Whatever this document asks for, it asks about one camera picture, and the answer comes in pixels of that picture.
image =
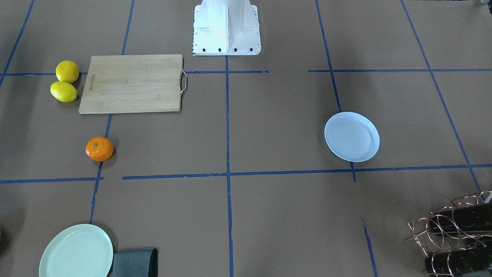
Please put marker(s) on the light blue plate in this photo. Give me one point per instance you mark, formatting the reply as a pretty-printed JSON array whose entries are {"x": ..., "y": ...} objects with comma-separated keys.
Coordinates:
[{"x": 352, "y": 137}]

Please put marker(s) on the light green plate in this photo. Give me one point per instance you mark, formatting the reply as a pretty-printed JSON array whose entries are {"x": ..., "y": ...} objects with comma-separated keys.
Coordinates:
[{"x": 82, "y": 250}]

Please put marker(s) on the bamboo cutting board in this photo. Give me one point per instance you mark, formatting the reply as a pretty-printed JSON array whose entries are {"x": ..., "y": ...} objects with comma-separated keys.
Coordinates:
[{"x": 133, "y": 84}]

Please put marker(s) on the orange mandarin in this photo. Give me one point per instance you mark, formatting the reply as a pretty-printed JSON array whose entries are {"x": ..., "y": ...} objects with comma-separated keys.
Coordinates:
[{"x": 99, "y": 149}]

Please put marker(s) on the grey folded cloth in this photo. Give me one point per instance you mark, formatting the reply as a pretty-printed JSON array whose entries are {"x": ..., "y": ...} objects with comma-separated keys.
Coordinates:
[{"x": 136, "y": 263}]

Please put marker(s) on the upper yellow lemon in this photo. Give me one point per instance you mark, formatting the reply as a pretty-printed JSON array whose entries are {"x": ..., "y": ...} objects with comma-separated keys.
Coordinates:
[{"x": 67, "y": 71}]

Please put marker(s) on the dark wine bottle lower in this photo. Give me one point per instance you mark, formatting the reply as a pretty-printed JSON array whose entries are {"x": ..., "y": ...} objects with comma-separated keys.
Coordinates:
[{"x": 461, "y": 263}]

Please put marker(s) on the dark wine bottle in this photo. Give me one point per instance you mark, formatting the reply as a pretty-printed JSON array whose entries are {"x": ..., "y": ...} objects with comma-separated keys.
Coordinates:
[
  {"x": 471, "y": 220},
  {"x": 461, "y": 263}
]

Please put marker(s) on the dark wine bottle upper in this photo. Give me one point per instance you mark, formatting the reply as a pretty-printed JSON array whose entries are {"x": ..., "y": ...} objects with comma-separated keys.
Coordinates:
[{"x": 471, "y": 220}]

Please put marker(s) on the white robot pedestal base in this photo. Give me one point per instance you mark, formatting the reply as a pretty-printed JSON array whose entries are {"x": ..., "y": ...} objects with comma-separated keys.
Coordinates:
[{"x": 226, "y": 27}]

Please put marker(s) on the copper wire bottle rack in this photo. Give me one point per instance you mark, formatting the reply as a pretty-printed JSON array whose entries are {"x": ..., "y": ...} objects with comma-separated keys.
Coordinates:
[{"x": 456, "y": 239}]

